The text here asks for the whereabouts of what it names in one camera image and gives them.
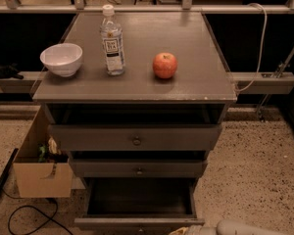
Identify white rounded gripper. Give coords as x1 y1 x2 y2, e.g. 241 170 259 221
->
169 225 217 235

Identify grey bottom drawer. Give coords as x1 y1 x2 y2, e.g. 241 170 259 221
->
74 178 205 233

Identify grey drawer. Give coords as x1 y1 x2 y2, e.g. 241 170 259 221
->
48 124 221 151
74 178 205 233
69 159 207 178

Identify grey top drawer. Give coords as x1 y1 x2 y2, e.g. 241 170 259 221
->
48 124 221 151

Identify grey middle drawer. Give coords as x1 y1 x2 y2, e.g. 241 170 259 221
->
69 159 207 178

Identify grey wooden drawer cabinet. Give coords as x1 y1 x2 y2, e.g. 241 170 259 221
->
32 11 238 181

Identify green and beige box contents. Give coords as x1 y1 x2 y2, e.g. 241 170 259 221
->
38 137 63 163

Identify open cardboard box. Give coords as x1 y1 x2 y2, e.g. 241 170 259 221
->
13 110 73 198

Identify red apple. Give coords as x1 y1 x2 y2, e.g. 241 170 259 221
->
153 53 177 79

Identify black bar on floor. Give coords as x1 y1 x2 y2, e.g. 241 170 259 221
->
0 147 20 213

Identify clear plastic water bottle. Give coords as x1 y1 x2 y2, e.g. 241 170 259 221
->
100 4 125 75

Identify white ceramic bowl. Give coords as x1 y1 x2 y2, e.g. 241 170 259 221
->
40 43 83 77

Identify black floor cable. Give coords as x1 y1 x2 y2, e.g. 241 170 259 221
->
0 179 74 235

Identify white hanging cable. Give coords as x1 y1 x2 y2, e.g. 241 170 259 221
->
234 2 269 94

